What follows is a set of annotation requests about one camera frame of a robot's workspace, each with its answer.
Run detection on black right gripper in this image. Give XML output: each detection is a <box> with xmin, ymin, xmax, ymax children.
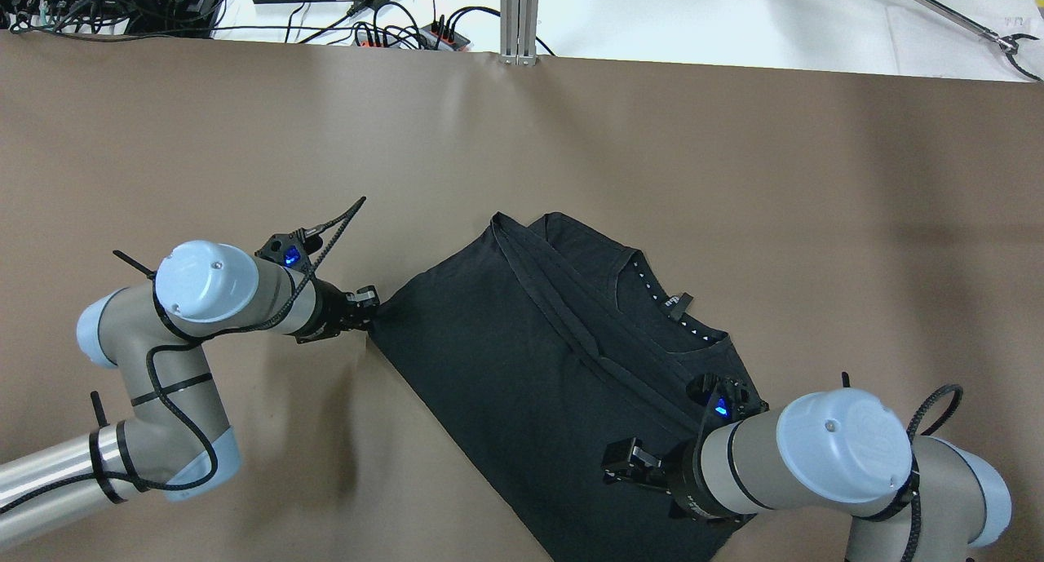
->
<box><xmin>603</xmin><ymin>438</ymin><xmax>748</xmax><ymax>526</ymax></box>

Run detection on black printed t-shirt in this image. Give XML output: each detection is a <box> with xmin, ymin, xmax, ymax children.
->
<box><xmin>370</xmin><ymin>213</ymin><xmax>759</xmax><ymax>561</ymax></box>

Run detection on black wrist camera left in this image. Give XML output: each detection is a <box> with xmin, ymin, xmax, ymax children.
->
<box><xmin>254</xmin><ymin>228</ymin><xmax>324</xmax><ymax>273</ymax></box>

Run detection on orange grey usb hub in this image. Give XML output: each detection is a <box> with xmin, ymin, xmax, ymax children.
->
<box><xmin>349</xmin><ymin>23</ymin><xmax>413</xmax><ymax>49</ymax></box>
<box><xmin>420</xmin><ymin>20</ymin><xmax>472</xmax><ymax>52</ymax></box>

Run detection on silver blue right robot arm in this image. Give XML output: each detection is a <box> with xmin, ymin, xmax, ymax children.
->
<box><xmin>603</xmin><ymin>384</ymin><xmax>1013</xmax><ymax>561</ymax></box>

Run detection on aluminium frame post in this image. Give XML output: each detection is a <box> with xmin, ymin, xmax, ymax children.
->
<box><xmin>499</xmin><ymin>0</ymin><xmax>538</xmax><ymax>65</ymax></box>

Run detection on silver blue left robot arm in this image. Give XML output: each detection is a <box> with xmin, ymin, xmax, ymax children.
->
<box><xmin>2</xmin><ymin>240</ymin><xmax>379</xmax><ymax>551</ymax></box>

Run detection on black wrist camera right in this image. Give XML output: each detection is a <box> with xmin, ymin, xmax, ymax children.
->
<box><xmin>686</xmin><ymin>373</ymin><xmax>768</xmax><ymax>423</ymax></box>

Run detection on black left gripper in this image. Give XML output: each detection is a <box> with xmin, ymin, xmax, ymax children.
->
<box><xmin>295</xmin><ymin>281</ymin><xmax>380</xmax><ymax>345</ymax></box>

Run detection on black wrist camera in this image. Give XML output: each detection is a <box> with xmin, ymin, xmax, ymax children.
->
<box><xmin>686</xmin><ymin>373</ymin><xmax>768</xmax><ymax>423</ymax></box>
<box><xmin>254</xmin><ymin>228</ymin><xmax>324</xmax><ymax>273</ymax></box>

